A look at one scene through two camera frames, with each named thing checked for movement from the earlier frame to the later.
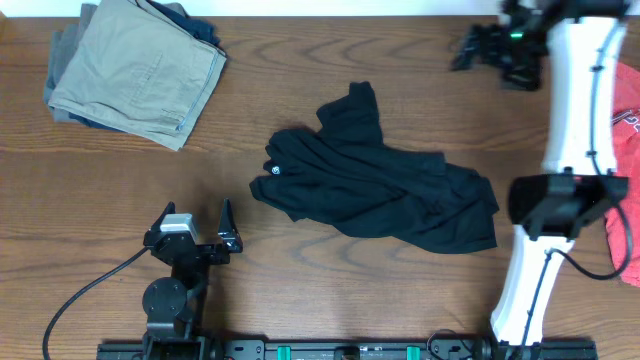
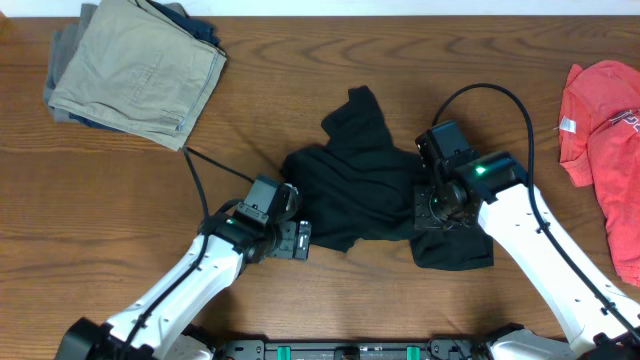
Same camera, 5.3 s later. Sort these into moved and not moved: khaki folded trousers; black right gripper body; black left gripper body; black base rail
Moved: black left gripper body; black right gripper body
Not moved: black base rail; khaki folded trousers
